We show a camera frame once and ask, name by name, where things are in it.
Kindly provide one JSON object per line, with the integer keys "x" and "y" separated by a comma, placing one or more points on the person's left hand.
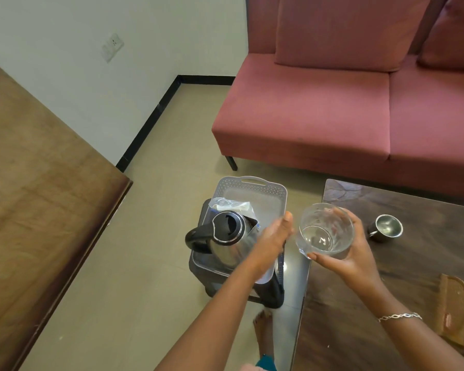
{"x": 268, "y": 251}

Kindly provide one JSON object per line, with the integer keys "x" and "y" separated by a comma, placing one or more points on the person's right hand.
{"x": 357, "y": 262}

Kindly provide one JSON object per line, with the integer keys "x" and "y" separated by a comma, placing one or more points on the person's right thumb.
{"x": 324, "y": 261}

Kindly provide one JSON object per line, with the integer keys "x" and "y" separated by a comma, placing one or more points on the person's left fingers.
{"x": 285, "y": 226}

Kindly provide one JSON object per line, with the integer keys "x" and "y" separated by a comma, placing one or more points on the clear glass pitcher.
{"x": 324, "y": 245}

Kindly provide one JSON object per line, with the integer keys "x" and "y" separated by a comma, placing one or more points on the person's right forearm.
{"x": 413, "y": 336}

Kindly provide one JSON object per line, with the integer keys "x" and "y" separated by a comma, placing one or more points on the person's left forearm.
{"x": 216, "y": 328}

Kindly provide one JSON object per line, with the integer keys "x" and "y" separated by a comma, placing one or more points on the grey plastic basket tray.
{"x": 265, "y": 198}

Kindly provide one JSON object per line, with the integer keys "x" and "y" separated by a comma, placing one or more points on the clear plastic bag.
{"x": 232, "y": 205}

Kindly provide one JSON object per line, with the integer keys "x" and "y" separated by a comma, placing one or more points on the steel electric kettle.
{"x": 232, "y": 251}

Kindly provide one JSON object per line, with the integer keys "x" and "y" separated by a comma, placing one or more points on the black plastic stool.
{"x": 271, "y": 294}

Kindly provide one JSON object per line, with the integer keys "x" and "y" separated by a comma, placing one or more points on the small steel cup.
{"x": 388, "y": 227}

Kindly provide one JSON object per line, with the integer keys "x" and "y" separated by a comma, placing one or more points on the dark wooden coffee table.
{"x": 410, "y": 274}

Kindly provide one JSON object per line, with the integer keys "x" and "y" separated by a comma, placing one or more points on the person's bare foot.
{"x": 263, "y": 332}

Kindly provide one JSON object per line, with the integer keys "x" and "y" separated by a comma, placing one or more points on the pink fabric sofa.
{"x": 313, "y": 111}

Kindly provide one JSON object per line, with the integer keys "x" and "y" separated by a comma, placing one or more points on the person's teal clothing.
{"x": 265, "y": 363}

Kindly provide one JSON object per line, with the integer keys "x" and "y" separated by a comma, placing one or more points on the brown wooden board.
{"x": 454, "y": 309}

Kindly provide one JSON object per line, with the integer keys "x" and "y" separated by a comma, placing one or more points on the large pink sofa cushion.
{"x": 344, "y": 30}

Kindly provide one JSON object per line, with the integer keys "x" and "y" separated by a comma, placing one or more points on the brown wooden table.
{"x": 34, "y": 189}

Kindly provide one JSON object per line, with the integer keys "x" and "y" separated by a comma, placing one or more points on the small pink sofa cushion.
{"x": 454, "y": 34}

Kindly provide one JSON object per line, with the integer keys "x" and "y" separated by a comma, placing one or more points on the white wall socket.
{"x": 112, "y": 47}

